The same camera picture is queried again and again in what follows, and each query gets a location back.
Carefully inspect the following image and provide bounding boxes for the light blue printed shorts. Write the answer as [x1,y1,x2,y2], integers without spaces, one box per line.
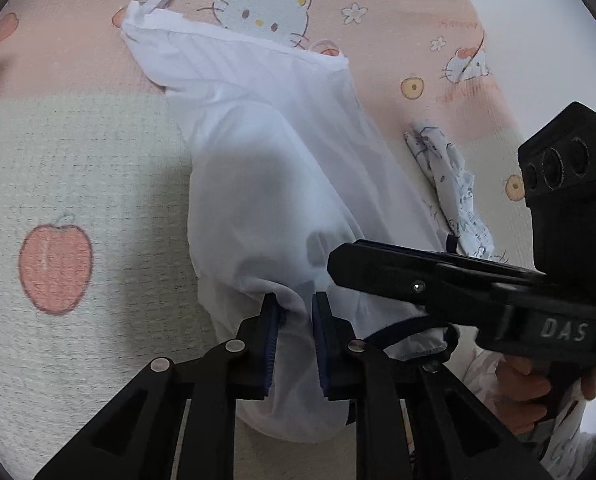
[404,119,509,263]

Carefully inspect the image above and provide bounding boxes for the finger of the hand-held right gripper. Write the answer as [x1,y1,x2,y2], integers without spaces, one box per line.
[327,244,505,322]
[352,240,548,285]

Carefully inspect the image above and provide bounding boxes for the person's printed pyjama top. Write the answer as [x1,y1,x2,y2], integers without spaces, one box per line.
[458,349,501,406]

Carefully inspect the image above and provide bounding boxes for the white garment with strap loops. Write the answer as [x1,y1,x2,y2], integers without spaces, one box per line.
[120,0,454,311]

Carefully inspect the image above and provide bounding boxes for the person's right forearm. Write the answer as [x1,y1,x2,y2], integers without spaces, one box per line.
[520,375,596,480]

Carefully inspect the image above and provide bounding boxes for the person's right hand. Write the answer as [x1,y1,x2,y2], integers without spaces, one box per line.
[495,355,596,436]

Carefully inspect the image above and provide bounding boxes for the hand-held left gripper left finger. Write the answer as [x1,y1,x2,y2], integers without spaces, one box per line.
[33,292,281,480]

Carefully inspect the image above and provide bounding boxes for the pink and cream printed blanket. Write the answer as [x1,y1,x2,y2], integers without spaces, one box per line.
[0,0,534,480]

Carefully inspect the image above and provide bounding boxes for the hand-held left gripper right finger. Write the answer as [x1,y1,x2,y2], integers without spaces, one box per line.
[312,291,554,480]

